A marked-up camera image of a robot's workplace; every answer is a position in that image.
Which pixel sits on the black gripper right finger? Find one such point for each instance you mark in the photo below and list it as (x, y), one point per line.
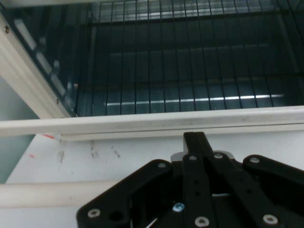
(249, 190)

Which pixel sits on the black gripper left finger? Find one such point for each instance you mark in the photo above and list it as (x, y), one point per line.
(147, 190)

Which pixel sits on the cream toaster oven body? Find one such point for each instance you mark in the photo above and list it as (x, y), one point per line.
(21, 59)

